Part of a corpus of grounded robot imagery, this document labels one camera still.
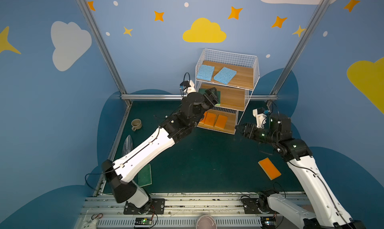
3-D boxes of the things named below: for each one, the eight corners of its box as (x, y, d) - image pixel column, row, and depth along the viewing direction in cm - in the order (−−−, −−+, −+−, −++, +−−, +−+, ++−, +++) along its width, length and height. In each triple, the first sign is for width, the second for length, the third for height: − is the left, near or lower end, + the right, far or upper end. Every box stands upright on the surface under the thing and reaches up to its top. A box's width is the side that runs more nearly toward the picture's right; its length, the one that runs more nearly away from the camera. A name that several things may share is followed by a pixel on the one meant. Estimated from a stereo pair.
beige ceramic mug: (134, 132, 106) (131, 127, 101) (133, 123, 111) (130, 117, 106) (142, 130, 107) (140, 125, 102) (141, 121, 112) (139, 115, 107)
